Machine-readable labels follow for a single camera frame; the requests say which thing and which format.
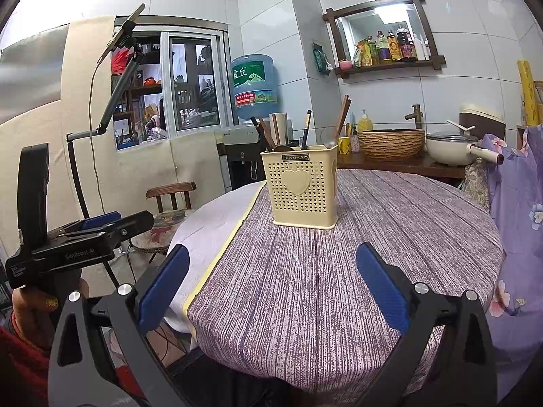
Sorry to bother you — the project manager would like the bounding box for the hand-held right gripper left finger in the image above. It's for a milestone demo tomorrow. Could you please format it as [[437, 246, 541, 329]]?
[[49, 244, 190, 407]]

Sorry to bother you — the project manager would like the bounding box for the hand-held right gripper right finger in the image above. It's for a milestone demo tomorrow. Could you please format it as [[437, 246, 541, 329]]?
[[356, 241, 497, 407]]

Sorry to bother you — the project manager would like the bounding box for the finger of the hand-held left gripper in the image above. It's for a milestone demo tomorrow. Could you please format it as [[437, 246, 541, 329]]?
[[48, 211, 155, 251], [63, 211, 122, 234]]

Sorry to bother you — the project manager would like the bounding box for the cream perforated utensil holder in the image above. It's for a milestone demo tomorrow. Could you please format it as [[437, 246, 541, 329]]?
[[260, 144, 339, 230]]

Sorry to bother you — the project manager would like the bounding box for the dark chopstick gold band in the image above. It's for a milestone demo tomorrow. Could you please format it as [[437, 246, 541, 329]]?
[[249, 116, 266, 151], [300, 109, 313, 150]]

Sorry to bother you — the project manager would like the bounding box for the person's left hand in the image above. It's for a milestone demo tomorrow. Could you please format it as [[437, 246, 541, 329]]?
[[11, 288, 61, 350]]

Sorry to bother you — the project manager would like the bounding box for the round cat print cushion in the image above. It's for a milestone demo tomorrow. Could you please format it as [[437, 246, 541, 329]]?
[[131, 210, 196, 249]]

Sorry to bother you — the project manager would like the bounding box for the wooden chair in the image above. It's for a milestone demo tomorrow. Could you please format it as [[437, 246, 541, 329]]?
[[129, 181, 198, 264]]

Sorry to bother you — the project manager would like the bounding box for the purple striped tablecloth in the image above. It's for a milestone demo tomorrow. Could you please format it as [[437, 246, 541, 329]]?
[[187, 169, 503, 395]]

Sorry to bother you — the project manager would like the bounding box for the white cloth yellow edge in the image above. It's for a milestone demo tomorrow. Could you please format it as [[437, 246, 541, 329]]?
[[163, 180, 266, 335]]

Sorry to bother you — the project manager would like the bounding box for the beige fabric screen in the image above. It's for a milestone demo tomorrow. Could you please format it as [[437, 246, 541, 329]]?
[[0, 15, 225, 264]]

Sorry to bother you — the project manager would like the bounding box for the cluttered shelf behind window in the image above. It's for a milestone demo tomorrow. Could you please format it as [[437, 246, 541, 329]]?
[[112, 46, 164, 149]]

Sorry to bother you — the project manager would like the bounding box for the dark wooden counter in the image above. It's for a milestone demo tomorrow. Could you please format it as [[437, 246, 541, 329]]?
[[337, 153, 467, 187]]

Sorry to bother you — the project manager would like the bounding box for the water dispenser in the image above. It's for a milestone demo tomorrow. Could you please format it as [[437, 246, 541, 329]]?
[[214, 127, 264, 191]]

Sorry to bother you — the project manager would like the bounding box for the brown patterned cloth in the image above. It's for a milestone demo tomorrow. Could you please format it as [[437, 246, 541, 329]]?
[[462, 159, 492, 213]]

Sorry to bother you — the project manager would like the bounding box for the wicker wash basin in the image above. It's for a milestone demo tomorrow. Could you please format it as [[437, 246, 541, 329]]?
[[358, 129, 426, 162]]

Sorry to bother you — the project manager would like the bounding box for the purple floral cloth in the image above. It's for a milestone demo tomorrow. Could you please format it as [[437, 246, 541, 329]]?
[[481, 125, 543, 403]]

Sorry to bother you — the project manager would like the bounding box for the sliding window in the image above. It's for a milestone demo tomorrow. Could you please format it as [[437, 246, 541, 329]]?
[[112, 15, 232, 151]]

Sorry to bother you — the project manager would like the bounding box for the bamboo style faucet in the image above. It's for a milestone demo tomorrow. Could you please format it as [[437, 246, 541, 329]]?
[[404, 104, 423, 130]]

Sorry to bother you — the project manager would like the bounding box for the paper towel roll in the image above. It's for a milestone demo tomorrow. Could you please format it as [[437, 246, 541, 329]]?
[[271, 112, 288, 147]]

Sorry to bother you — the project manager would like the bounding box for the mounted phone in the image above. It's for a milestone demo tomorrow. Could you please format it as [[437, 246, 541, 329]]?
[[111, 3, 147, 49]]

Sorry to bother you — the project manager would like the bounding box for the blue water jug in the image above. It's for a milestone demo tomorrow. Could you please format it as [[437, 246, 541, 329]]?
[[230, 54, 278, 121]]

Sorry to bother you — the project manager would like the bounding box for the brown white rice cooker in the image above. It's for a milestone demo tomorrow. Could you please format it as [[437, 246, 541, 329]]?
[[459, 102, 505, 140]]

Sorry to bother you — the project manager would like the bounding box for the green hanging pouch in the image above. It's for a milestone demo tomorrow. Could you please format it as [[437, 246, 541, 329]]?
[[313, 42, 334, 76]]

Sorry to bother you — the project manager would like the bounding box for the purple label bottle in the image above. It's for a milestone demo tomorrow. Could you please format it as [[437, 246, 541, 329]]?
[[375, 31, 391, 64]]

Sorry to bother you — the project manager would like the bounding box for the amber bottle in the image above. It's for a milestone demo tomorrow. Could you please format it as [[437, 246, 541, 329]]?
[[387, 30, 402, 62]]

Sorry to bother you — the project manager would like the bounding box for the yellow roll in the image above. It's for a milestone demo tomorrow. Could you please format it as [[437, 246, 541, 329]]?
[[517, 60, 539, 125]]

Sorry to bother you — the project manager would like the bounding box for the wooden framed mirror shelf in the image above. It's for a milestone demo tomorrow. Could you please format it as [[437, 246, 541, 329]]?
[[322, 0, 446, 79]]

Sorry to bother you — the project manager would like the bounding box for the thin grey cable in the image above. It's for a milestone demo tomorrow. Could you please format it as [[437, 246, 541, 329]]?
[[88, 49, 112, 217]]

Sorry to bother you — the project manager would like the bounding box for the cream pot with handle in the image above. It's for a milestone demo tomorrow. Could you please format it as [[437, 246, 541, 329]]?
[[425, 131, 504, 166]]

